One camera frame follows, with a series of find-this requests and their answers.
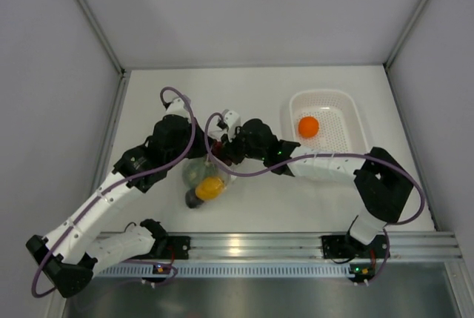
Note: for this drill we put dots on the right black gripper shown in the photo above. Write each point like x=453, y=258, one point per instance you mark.
x=230, y=147

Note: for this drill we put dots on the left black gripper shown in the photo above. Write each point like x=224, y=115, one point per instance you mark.
x=200, y=150

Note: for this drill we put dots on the fake red grapes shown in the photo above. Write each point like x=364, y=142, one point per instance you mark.
x=220, y=153

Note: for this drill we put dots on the fake orange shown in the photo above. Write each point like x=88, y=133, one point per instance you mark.
x=308, y=127

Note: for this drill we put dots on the polka dot zip bag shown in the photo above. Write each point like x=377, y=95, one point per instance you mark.
x=226, y=177

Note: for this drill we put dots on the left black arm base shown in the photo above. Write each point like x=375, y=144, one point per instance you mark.
x=175, y=247

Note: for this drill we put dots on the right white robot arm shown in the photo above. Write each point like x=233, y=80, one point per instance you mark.
x=382, y=184

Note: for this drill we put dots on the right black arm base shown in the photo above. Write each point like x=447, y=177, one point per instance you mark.
x=343, y=246

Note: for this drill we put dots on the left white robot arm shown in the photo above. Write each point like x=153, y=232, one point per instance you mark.
x=71, y=255

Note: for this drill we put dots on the fake green melon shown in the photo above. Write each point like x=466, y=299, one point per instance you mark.
x=197, y=170

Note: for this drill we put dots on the fake yellow lemon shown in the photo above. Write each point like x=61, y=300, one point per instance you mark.
x=210, y=188

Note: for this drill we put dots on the fake dark plum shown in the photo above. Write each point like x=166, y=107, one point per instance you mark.
x=191, y=199

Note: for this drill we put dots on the white perforated plastic basket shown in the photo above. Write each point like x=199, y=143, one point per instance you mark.
x=340, y=126

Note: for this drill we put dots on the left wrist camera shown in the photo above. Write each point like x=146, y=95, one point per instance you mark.
x=179, y=106

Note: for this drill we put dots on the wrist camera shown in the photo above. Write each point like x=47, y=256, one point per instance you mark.
x=179, y=106
x=231, y=119

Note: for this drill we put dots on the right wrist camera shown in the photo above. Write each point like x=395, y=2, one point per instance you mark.
x=231, y=119

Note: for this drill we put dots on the left aluminium side rail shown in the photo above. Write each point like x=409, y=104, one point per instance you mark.
x=106, y=146

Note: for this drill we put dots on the left aluminium corner post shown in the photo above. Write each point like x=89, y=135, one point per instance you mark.
x=100, y=35

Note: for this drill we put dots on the aluminium corner post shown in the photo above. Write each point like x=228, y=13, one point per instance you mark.
x=406, y=31
x=100, y=35

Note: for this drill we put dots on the white slotted cable duct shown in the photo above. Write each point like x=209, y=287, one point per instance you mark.
x=238, y=270

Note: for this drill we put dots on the aluminium front rail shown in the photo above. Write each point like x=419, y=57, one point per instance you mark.
x=404, y=246

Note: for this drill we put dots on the right aluminium corner post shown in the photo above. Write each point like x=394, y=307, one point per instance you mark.
x=406, y=31

